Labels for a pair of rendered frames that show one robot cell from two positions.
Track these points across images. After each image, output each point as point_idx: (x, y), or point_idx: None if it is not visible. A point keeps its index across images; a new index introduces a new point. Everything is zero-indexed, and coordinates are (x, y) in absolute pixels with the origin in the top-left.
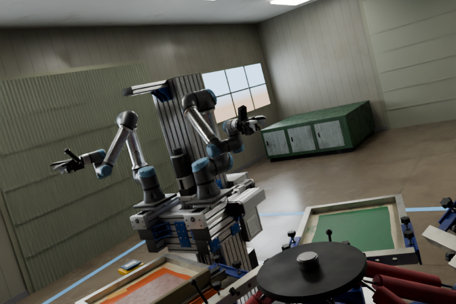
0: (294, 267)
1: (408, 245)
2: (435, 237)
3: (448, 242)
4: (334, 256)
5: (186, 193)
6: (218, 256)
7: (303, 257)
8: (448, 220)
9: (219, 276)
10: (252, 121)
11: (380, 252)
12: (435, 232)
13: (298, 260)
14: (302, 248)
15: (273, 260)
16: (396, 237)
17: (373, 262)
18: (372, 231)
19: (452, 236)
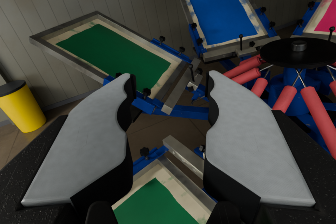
0: (309, 50)
1: (149, 160)
2: (175, 100)
3: (178, 93)
4: (278, 49)
5: None
6: None
7: (302, 42)
8: (154, 100)
9: None
10: (248, 90)
11: (184, 151)
12: (170, 100)
13: (307, 43)
14: (294, 61)
15: (323, 59)
16: (119, 200)
17: (245, 72)
18: None
19: (174, 91)
